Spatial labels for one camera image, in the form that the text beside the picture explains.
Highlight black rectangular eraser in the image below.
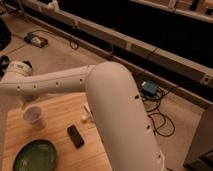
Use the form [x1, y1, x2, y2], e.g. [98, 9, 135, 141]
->
[67, 125, 84, 148]

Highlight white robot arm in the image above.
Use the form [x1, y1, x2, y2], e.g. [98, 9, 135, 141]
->
[0, 61, 166, 171]

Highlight green plate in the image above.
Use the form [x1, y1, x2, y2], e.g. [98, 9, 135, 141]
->
[12, 140, 57, 171]

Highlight black floor cables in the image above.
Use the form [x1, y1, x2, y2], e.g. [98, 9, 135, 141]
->
[139, 84, 180, 138]

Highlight power strip on floor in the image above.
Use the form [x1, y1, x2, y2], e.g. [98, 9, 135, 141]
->
[24, 33, 48, 48]

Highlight black office chair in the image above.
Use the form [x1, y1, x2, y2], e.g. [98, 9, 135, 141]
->
[0, 17, 33, 80]

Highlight blue black power adapter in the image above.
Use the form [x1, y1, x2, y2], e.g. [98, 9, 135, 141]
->
[141, 80, 159, 97]

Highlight dark cabinet right edge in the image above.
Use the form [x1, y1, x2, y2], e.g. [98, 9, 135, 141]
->
[183, 105, 213, 171]

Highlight white paper cup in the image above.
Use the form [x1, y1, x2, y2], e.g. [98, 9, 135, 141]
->
[23, 106, 46, 130]

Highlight long metal rail frame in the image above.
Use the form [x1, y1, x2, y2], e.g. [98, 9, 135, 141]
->
[5, 0, 213, 106]

